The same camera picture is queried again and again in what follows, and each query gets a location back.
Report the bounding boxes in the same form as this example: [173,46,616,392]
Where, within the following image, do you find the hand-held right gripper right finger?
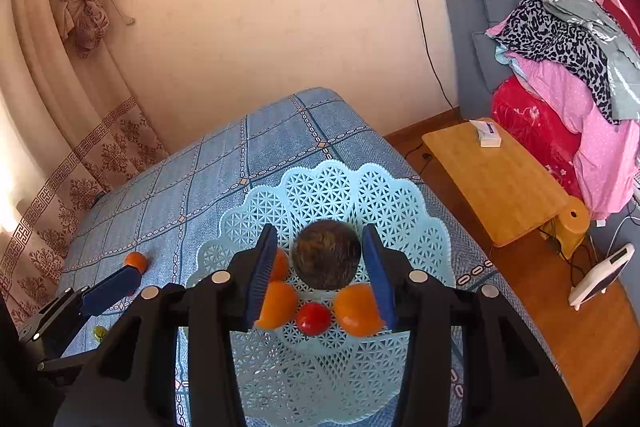
[361,223,583,427]

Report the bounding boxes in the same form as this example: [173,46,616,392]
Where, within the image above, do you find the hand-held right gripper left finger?
[52,223,278,427]

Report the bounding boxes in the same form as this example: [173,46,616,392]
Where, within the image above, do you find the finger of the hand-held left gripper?
[19,266,142,343]
[37,349,103,375]

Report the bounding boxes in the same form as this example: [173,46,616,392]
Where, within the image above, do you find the large orange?
[255,281,299,330]

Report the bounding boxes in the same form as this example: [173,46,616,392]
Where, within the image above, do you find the small orange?
[124,251,149,277]

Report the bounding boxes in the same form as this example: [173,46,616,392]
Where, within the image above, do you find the dark avocado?
[291,220,363,290]

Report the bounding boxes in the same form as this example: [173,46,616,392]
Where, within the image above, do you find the red tomato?
[296,302,332,336]

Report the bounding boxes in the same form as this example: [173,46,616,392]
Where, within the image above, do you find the light blue plastic basket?
[185,159,457,427]

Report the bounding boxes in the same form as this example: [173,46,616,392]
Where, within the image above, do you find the beige patterned curtain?
[0,0,171,333]

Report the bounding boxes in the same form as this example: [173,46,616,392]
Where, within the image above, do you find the small wooden table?
[421,119,571,249]

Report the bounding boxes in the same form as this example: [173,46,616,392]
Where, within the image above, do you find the white tissue box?
[469,118,502,148]

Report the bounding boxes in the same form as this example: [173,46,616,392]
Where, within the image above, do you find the yellow stool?
[557,196,588,258]

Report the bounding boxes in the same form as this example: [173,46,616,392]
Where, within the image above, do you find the red floral blanket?
[491,77,586,200]

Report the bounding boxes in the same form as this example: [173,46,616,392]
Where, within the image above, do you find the white tablet device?
[569,243,636,312]

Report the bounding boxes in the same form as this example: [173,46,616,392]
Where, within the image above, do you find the grey sofa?
[444,0,640,258]

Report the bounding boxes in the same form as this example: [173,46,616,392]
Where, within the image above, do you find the pile of clothes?
[485,0,640,220]

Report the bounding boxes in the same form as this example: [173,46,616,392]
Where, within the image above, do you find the leopard print cloth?
[492,0,623,122]

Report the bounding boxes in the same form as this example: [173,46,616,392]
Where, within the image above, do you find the grey floral cloth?
[542,0,640,120]

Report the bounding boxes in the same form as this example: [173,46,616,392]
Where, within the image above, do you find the black power cable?
[404,0,458,175]

